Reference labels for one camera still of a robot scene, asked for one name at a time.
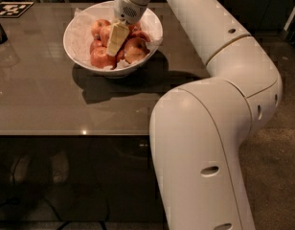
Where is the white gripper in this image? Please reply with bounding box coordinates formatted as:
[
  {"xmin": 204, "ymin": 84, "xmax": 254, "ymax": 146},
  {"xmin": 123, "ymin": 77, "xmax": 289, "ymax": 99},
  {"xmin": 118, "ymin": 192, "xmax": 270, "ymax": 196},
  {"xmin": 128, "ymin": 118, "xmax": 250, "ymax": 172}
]
[{"xmin": 107, "ymin": 0, "xmax": 147, "ymax": 57}]

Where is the large red apple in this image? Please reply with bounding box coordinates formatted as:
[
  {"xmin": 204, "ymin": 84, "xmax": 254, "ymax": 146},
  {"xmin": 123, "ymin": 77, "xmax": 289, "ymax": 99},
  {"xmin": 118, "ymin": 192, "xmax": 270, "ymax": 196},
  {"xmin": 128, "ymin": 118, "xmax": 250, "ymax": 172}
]
[{"xmin": 100, "ymin": 25, "xmax": 111, "ymax": 47}]

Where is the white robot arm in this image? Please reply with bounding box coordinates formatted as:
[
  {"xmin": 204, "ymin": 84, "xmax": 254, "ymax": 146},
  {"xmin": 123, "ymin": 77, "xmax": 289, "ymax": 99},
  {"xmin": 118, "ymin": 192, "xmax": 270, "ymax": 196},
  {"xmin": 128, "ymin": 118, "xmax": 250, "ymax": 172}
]
[{"xmin": 114, "ymin": 0, "xmax": 283, "ymax": 230}]

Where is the back left red apple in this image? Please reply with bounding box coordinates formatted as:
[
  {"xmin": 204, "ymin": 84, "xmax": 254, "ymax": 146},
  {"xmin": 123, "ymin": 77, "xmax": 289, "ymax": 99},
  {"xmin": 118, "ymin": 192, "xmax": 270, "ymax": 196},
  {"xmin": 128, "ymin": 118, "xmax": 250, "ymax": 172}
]
[{"xmin": 91, "ymin": 19, "xmax": 110, "ymax": 39}]

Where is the right small red apple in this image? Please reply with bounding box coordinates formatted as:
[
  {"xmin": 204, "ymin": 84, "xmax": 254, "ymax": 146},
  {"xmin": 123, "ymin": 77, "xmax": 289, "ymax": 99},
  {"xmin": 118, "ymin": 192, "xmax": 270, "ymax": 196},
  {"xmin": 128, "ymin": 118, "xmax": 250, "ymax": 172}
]
[{"xmin": 130, "ymin": 31, "xmax": 150, "ymax": 42}]

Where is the front right red apple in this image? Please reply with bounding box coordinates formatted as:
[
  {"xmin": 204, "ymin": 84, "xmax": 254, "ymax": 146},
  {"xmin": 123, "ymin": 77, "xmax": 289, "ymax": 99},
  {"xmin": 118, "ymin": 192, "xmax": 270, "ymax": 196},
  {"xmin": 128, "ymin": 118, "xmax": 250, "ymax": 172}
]
[{"xmin": 124, "ymin": 37, "xmax": 149, "ymax": 63}]

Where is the left middle red apple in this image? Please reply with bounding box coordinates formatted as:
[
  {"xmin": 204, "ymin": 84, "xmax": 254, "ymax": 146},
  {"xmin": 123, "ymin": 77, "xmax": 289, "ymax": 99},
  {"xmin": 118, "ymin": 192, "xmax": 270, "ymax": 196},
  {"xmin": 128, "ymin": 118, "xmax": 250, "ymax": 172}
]
[{"xmin": 90, "ymin": 39, "xmax": 102, "ymax": 52}]

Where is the front left red apple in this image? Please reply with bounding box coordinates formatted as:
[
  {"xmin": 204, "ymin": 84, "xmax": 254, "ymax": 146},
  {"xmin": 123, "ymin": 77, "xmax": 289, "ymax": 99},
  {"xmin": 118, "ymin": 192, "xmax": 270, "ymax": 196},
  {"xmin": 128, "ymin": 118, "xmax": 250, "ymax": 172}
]
[{"xmin": 90, "ymin": 47, "xmax": 116, "ymax": 69}]

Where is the black white fiducial marker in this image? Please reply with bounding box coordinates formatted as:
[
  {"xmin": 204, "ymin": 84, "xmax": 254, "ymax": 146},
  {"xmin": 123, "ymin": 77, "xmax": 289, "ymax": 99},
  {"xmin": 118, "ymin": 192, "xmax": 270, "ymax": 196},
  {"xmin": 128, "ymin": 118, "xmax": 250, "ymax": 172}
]
[{"xmin": 0, "ymin": 2, "xmax": 34, "ymax": 18}]

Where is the dark glossy table cabinet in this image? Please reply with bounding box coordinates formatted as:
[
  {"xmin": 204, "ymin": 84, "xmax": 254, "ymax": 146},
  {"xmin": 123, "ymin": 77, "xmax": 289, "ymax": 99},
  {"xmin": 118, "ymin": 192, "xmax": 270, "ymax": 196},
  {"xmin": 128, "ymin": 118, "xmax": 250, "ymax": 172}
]
[{"xmin": 0, "ymin": 136, "xmax": 165, "ymax": 222}]

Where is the black cable on floor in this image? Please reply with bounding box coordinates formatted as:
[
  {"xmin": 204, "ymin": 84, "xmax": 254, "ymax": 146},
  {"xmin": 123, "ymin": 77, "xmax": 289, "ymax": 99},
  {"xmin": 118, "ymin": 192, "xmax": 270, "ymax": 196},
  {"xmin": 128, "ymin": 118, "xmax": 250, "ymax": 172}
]
[{"xmin": 0, "ymin": 163, "xmax": 110, "ymax": 230}]

